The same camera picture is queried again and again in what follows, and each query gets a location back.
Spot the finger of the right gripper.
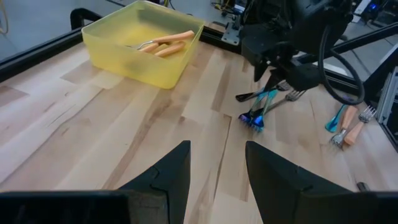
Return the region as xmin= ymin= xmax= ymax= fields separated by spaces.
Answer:
xmin=264 ymin=66 xmax=292 ymax=91
xmin=253 ymin=60 xmax=270 ymax=83

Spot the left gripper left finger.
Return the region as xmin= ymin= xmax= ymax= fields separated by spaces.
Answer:
xmin=0 ymin=140 xmax=192 ymax=224

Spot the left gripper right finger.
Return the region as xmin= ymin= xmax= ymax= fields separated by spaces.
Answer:
xmin=244 ymin=141 xmax=398 ymax=224

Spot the dark forks group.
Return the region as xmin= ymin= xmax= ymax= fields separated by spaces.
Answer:
xmin=264 ymin=89 xmax=308 ymax=113

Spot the iridescent blue-green fork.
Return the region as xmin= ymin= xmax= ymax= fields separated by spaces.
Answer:
xmin=238 ymin=88 xmax=268 ymax=126
xmin=249 ymin=88 xmax=279 ymax=133
xmin=324 ymin=104 xmax=346 ymax=134

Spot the yellow translucent plastic bin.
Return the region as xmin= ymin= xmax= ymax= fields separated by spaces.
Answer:
xmin=81 ymin=0 xmax=205 ymax=90

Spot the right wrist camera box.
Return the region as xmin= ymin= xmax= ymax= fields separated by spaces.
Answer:
xmin=287 ymin=60 xmax=323 ymax=93

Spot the silver metal bracket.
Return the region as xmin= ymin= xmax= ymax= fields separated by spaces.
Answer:
xmin=221 ymin=21 xmax=242 ymax=46

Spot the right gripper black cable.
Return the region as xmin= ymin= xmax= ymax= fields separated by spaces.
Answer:
xmin=318 ymin=24 xmax=366 ymax=106

